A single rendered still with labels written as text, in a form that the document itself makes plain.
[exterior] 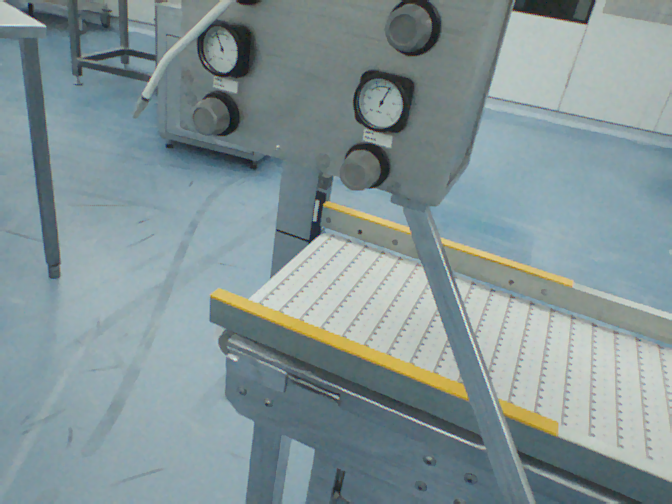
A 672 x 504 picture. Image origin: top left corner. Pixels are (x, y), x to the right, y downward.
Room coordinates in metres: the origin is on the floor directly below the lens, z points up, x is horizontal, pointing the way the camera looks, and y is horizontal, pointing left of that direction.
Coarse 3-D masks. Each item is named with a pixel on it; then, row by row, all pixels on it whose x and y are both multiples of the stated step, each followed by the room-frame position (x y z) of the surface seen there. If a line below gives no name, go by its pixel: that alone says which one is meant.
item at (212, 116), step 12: (216, 84) 0.42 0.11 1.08; (228, 84) 0.41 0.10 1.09; (204, 96) 0.42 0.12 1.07; (216, 96) 0.41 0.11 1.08; (228, 96) 0.41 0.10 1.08; (192, 108) 0.40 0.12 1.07; (204, 108) 0.39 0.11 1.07; (216, 108) 0.40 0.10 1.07; (228, 108) 0.41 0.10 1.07; (192, 120) 0.40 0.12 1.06; (204, 120) 0.40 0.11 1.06; (216, 120) 0.39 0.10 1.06; (228, 120) 0.40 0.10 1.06; (204, 132) 0.39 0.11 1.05; (216, 132) 0.40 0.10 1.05; (228, 132) 0.41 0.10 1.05
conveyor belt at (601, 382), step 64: (320, 256) 0.63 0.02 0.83; (384, 256) 0.66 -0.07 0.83; (320, 320) 0.49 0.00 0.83; (384, 320) 0.52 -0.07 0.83; (512, 320) 0.56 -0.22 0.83; (576, 320) 0.59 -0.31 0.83; (512, 384) 0.44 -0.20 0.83; (576, 384) 0.46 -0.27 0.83; (640, 384) 0.48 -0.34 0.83; (640, 448) 0.39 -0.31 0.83
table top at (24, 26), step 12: (0, 0) 1.86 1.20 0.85; (0, 12) 1.68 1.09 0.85; (12, 12) 1.71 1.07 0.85; (0, 24) 1.53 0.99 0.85; (12, 24) 1.55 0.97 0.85; (24, 24) 1.58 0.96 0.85; (36, 24) 1.61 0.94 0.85; (0, 36) 1.52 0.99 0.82; (12, 36) 1.55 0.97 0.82; (24, 36) 1.57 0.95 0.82; (36, 36) 1.59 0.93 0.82
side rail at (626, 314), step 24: (336, 216) 0.70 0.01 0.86; (384, 240) 0.68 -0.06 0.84; (408, 240) 0.67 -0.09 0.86; (456, 264) 0.65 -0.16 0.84; (480, 264) 0.64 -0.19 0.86; (528, 288) 0.62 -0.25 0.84; (552, 288) 0.61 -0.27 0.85; (576, 288) 0.60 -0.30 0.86; (576, 312) 0.60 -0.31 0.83; (600, 312) 0.59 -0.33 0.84; (624, 312) 0.58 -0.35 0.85; (648, 312) 0.57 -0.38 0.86; (648, 336) 0.57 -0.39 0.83
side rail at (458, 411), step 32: (224, 320) 0.45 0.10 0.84; (256, 320) 0.44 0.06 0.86; (288, 352) 0.42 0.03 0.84; (320, 352) 0.41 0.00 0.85; (384, 384) 0.39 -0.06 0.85; (416, 384) 0.38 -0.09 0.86; (448, 416) 0.37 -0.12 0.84; (544, 448) 0.35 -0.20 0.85; (576, 448) 0.34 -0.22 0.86; (608, 448) 0.34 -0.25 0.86; (608, 480) 0.33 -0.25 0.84; (640, 480) 0.32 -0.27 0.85
